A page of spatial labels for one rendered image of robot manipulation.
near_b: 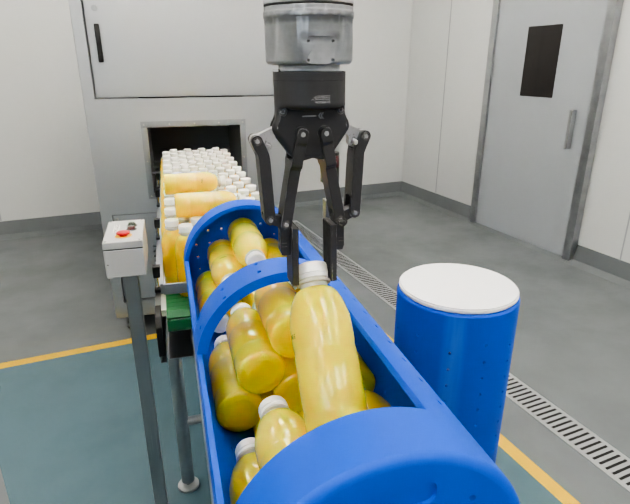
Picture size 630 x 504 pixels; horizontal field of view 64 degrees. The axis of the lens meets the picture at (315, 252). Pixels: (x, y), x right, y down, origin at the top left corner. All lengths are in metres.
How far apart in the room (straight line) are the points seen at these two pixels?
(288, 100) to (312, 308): 0.22
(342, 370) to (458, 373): 0.68
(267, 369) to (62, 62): 4.78
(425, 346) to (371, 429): 0.74
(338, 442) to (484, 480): 0.13
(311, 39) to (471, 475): 0.42
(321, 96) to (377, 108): 5.70
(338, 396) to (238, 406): 0.27
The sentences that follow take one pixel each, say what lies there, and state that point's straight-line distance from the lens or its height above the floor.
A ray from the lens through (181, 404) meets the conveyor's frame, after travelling 1.95.
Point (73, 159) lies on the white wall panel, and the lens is 5.43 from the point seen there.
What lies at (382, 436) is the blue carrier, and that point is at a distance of 0.46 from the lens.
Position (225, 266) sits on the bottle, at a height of 1.14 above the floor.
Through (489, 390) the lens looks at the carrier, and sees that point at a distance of 1.28.
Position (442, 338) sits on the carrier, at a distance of 1.17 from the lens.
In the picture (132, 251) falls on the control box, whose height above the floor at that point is 1.07.
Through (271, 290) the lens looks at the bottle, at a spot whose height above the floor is 1.19.
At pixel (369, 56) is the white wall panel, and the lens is 6.14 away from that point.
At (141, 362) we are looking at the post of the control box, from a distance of 1.65.
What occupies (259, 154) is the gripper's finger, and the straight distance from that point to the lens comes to 0.54.
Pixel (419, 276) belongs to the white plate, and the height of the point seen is 1.04.
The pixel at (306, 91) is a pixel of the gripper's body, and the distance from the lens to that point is 0.52.
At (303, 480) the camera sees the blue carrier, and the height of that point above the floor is 1.21.
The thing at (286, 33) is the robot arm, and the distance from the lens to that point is 0.52.
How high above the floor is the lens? 1.53
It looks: 20 degrees down
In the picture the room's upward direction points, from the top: straight up
